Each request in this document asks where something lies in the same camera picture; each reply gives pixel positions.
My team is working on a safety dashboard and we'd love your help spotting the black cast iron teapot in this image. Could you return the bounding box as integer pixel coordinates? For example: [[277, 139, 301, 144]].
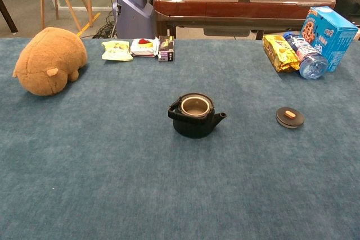
[[168, 92, 227, 139]]

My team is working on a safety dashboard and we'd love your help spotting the black lid with wooden knob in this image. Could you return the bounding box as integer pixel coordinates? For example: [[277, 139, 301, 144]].
[[276, 106, 305, 129]]

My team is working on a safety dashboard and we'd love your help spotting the white snack packet red picture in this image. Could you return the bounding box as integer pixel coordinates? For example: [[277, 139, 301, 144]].
[[130, 38, 159, 58]]

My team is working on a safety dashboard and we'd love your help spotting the blue table cloth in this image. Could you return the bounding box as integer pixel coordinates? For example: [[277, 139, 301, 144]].
[[0, 37, 360, 240]]

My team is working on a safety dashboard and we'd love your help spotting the yellow-green snack bag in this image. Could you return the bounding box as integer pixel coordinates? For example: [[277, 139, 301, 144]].
[[101, 40, 134, 62]]

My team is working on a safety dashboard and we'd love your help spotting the brown mahjong table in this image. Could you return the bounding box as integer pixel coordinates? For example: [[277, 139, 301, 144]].
[[153, 0, 336, 40]]

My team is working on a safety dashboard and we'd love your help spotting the yellow biscuit pack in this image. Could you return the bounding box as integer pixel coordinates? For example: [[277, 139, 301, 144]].
[[262, 34, 301, 73]]

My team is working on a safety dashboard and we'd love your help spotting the blue plastic drink bottle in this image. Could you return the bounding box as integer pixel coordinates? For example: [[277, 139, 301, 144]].
[[282, 31, 329, 80]]

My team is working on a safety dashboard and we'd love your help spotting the brown plush capybara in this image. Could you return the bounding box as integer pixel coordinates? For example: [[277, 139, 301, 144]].
[[12, 26, 88, 97]]

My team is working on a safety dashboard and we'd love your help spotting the blue cookie box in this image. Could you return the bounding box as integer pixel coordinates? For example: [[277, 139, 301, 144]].
[[300, 6, 359, 73]]

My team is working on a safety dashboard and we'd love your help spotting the dark table leg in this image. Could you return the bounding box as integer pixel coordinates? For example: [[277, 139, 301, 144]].
[[0, 0, 19, 34]]

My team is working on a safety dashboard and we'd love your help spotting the black bag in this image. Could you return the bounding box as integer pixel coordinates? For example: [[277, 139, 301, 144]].
[[334, 0, 360, 24]]

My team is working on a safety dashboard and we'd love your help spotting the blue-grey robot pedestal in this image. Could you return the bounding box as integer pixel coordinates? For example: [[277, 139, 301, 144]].
[[112, 0, 156, 39]]

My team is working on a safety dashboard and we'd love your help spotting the black floor cable bundle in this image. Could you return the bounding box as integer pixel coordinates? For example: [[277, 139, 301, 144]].
[[92, 12, 118, 39]]

